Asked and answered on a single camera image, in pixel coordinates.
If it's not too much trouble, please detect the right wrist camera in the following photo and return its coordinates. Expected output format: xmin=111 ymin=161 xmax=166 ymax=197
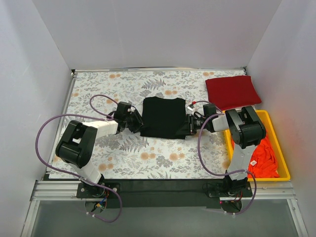
xmin=187 ymin=103 xmax=218 ymax=121

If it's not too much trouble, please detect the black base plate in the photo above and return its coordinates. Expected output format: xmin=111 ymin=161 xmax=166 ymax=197
xmin=76 ymin=179 xmax=253 ymax=209

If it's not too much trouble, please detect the folded red t-shirt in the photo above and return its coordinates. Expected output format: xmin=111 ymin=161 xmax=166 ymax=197
xmin=205 ymin=76 xmax=262 ymax=110

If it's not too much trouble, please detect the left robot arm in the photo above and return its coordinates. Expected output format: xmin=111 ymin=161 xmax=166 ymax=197
xmin=55 ymin=102 xmax=144 ymax=198

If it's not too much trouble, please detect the yellow plastic bin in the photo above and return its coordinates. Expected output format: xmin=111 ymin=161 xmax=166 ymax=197
xmin=222 ymin=110 xmax=291 ymax=182

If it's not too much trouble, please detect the orange t-shirt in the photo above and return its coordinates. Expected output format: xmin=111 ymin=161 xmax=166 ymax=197
xmin=248 ymin=134 xmax=280 ymax=178

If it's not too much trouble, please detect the black t-shirt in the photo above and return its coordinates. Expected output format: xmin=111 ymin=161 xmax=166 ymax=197
xmin=140 ymin=96 xmax=190 ymax=139

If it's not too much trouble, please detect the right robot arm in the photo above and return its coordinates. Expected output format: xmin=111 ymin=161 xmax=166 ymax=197
xmin=183 ymin=104 xmax=266 ymax=197

